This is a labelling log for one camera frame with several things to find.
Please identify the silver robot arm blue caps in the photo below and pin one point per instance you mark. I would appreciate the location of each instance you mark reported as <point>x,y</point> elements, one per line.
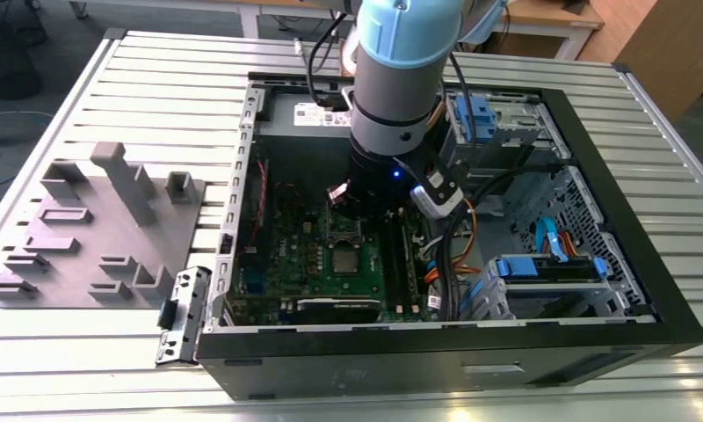
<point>393,96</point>

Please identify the CPU socket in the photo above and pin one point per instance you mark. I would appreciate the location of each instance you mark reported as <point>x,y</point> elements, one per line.
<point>331,263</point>

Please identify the black RAM slot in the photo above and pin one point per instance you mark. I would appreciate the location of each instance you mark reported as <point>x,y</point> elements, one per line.
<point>393,259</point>
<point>407,259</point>

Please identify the grey power supply unit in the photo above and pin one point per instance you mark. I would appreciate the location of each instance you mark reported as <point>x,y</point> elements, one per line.
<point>281,114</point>

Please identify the grey metal drive cage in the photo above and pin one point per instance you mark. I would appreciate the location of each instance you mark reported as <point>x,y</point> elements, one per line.
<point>504,154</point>

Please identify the blue drive carrier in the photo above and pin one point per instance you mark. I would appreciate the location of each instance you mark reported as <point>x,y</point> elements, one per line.
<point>477,118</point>

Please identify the green motherboard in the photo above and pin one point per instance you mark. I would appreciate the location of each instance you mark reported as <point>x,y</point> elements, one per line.
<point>301,281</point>

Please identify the black graphics card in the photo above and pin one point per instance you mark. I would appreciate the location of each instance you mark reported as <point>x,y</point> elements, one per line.
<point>340,308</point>

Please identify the hard disk in blue carrier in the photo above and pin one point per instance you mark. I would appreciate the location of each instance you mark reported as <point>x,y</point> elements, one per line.
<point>516,267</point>

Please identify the grey metal disk bay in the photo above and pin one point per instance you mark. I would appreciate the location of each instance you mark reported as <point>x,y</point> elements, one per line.
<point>557,292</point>

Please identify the black PC case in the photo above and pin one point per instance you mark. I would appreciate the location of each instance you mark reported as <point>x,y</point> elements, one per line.
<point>387,365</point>

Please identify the white framed table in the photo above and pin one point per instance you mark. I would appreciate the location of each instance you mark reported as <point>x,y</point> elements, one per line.
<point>249,22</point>

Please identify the grey parts rack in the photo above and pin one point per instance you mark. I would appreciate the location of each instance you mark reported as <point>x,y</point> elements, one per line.
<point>123,246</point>

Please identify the brown wooden cabinet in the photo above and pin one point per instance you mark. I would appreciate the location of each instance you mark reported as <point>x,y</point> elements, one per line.
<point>668,44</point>

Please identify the black waste bin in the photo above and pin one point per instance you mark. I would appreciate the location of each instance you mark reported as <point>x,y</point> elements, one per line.
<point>12,79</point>

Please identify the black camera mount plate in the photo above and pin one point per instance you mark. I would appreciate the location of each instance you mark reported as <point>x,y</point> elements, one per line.
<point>423,169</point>

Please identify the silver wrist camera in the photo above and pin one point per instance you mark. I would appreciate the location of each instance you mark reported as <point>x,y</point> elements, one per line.
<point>440,206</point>

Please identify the grey metal latch bracket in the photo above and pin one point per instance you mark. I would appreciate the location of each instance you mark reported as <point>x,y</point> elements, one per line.
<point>191,285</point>

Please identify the wooden desk white frame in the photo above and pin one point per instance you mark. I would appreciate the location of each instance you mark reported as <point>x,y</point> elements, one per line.
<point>551,17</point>

